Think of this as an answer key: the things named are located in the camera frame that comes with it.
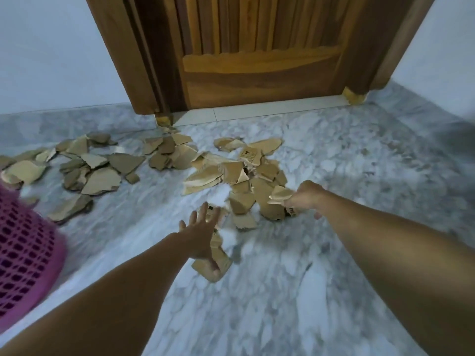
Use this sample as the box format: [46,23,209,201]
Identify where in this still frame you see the person's left hand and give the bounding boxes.
[173,202,222,278]

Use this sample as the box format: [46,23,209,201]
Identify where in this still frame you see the person's right hand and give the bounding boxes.
[285,180,329,220]

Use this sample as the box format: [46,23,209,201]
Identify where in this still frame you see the small pale paper piece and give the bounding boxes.
[267,185,296,205]

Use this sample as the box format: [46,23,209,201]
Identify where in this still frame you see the corrugated paper piece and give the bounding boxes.
[191,205,233,283]

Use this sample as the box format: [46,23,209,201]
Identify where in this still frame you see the pile of brown paper pieces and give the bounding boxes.
[0,132,297,223]

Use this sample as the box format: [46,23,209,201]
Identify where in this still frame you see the pink bin with black liner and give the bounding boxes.
[0,183,68,329]

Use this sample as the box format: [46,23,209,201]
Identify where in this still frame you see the person's left forearm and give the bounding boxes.
[0,233,193,356]

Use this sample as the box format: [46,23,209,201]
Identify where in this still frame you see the person's right forearm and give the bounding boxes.
[315,190,475,356]

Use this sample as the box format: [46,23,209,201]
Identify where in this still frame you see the brown wooden door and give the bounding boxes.
[84,0,438,127]

